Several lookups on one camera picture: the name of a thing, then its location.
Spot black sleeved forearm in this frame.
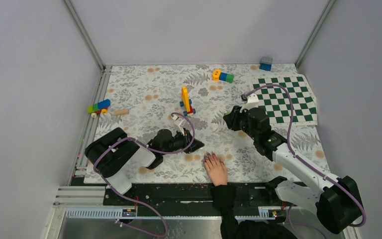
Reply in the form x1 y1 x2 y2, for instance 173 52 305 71
211 185 296 239

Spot orange blue green block row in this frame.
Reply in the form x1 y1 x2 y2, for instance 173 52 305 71
212 69 234 83

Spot small beige wooden block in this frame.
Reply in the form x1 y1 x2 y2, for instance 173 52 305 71
113 109 129 116

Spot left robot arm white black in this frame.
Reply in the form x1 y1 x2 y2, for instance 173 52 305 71
85 127 204 205

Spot person's hand dark nails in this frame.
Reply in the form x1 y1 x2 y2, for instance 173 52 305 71
204 152 228 186

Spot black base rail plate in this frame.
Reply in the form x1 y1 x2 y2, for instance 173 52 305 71
102 181 297 219

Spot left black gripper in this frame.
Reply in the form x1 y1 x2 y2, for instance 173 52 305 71
162 127 204 155

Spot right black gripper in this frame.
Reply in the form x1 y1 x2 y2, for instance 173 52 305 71
223 104 259 140

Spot yellow red toy block car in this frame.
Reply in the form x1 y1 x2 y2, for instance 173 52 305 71
180 86 196 116

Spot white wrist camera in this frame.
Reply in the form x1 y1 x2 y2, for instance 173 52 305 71
240 93 259 113
171 113 186 136

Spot green blue block stack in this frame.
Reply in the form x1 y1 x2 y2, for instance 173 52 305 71
87 99 111 118

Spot grey blue lego bricks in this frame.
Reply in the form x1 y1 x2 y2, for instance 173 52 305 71
259 56 273 71

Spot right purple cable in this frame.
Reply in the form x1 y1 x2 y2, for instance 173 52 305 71
243 84 367 239

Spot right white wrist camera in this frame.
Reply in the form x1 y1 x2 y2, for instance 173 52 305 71
240 93 259 113

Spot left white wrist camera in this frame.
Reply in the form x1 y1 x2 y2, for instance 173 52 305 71
171 113 186 136

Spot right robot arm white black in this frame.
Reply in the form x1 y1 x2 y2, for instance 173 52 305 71
223 106 366 234

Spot green white checkerboard mat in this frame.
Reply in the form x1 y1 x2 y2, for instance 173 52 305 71
248 74 318 126

